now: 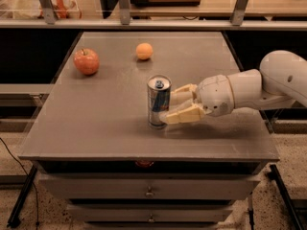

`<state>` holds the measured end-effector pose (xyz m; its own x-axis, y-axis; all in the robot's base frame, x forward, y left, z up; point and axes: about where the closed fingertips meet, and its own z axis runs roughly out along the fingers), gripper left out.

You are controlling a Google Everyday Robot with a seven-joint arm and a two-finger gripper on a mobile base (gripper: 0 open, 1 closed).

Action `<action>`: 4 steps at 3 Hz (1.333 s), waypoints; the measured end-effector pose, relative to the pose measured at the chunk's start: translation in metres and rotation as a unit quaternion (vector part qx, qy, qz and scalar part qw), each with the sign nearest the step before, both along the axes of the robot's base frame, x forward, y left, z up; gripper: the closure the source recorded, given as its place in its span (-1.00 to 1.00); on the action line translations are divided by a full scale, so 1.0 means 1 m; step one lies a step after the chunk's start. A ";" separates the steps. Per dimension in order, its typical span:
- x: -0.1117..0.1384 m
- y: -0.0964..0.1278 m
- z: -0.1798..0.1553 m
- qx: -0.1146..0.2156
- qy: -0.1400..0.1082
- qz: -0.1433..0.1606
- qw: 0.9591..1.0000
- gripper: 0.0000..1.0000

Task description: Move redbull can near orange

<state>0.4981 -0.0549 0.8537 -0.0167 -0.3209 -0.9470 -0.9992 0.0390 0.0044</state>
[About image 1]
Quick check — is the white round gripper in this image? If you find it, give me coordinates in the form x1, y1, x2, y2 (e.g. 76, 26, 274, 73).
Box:
159, 75, 234, 125

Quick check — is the Red Bull can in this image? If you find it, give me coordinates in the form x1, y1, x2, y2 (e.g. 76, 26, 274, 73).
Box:
147, 75, 172, 129

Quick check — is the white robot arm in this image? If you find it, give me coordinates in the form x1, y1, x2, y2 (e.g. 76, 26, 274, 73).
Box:
159, 51, 307, 125

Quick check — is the orange fruit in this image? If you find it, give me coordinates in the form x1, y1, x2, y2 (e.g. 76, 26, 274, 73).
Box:
135, 43, 154, 60

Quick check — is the grey drawer cabinet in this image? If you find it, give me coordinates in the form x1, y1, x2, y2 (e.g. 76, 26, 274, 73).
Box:
21, 32, 278, 230

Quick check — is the red apple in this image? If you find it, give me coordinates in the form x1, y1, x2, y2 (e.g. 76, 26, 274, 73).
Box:
73, 48, 100, 76

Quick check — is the lower cabinet drawer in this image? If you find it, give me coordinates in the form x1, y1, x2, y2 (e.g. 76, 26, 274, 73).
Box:
67, 204, 232, 223

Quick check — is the cabinet drawer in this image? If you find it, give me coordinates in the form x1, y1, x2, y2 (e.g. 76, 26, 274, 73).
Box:
39, 174, 259, 200
67, 204, 232, 223

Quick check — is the upper cabinet drawer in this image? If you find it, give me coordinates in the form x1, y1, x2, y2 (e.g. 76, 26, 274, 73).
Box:
39, 174, 259, 200

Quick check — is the orange white plastic bag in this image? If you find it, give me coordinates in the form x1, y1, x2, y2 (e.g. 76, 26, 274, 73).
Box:
51, 0, 83, 19

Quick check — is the metal shelf frame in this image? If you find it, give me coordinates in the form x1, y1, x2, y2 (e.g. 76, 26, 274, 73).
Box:
0, 0, 307, 31

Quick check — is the black floor cable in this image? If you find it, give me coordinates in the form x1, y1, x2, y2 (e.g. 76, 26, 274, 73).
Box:
0, 137, 40, 230

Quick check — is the black left floor rail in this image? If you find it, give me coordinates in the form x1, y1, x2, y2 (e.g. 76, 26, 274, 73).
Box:
7, 166, 37, 229

